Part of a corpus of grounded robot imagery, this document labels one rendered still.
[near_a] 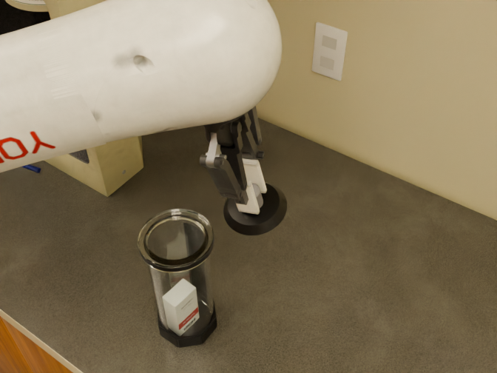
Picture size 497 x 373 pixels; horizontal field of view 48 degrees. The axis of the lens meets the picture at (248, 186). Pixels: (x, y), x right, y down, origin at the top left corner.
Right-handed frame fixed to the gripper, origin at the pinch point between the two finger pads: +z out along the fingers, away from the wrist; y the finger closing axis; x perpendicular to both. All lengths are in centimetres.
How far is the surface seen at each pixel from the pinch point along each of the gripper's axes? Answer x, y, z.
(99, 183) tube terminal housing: -40.9, -11.6, 25.1
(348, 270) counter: 10.9, -7.0, 34.1
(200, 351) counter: -8.7, 15.8, 26.8
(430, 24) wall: 18.9, -44.4, 7.9
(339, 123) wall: 2, -43, 35
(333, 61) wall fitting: 0, -46, 20
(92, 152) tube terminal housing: -39.4, -13.2, 16.8
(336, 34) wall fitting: 1.1, -47.5, 14.0
